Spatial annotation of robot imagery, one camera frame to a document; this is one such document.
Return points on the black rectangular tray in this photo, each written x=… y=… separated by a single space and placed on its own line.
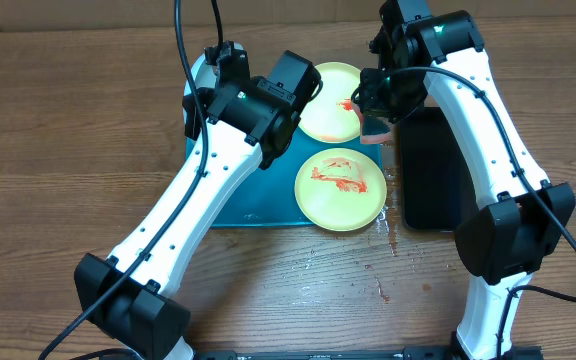
x=431 y=172

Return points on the teal plastic serving tray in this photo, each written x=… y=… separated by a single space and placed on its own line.
x=266 y=198

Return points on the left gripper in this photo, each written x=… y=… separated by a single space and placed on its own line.
x=190 y=107

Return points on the green plate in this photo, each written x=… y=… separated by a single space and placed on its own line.
x=330 y=117
x=340 y=189

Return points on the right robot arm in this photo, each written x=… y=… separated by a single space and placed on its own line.
x=519 y=212

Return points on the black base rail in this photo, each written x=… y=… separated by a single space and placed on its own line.
x=408 y=353

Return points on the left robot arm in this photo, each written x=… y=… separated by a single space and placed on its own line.
x=129 y=294

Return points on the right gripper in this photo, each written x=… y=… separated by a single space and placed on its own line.
x=375 y=103

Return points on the orange sponge with green scourer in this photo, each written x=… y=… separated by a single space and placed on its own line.
x=373 y=130

